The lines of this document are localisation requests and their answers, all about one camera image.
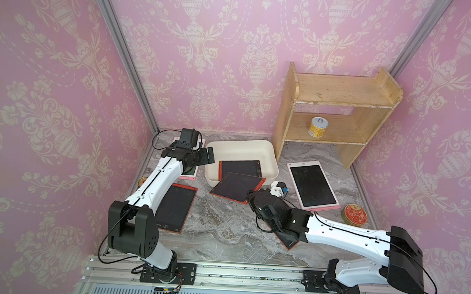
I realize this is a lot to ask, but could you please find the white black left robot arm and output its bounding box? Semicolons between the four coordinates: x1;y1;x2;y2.
100;129;215;282

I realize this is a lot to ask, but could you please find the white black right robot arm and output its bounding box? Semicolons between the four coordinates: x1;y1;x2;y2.
247;183;430;294

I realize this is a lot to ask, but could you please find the pink writing tablet rainbow screen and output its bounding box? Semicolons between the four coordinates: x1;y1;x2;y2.
173;136;201;181

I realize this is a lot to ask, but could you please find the aluminium front rail frame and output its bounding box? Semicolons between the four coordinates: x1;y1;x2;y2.
74;258;405;294

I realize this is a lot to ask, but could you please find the round tin left side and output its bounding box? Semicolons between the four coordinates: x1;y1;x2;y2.
137;176;147;188

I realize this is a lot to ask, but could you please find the wooden shelf unit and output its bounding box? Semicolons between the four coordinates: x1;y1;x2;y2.
272;64;403;168

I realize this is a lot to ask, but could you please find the yellow white tin can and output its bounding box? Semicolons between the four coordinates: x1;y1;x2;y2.
308;116;329;138

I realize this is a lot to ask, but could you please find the red black Newsmy tablet top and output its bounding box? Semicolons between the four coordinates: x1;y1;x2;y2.
155;184;198;234

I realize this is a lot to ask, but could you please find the red black newsmy tablet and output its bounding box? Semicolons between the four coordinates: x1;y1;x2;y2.
155;184;198;234
275;231;299;251

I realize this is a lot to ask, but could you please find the pink writing tablet dark screen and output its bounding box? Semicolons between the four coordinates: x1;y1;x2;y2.
287;161;340;212

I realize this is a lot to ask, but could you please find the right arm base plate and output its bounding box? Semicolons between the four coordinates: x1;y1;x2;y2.
301;270;360;294

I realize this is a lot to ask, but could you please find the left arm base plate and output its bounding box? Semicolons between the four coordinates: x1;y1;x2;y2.
139;262;197;286

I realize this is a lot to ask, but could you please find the white plastic storage box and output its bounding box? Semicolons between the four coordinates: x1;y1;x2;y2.
204;140;279;187

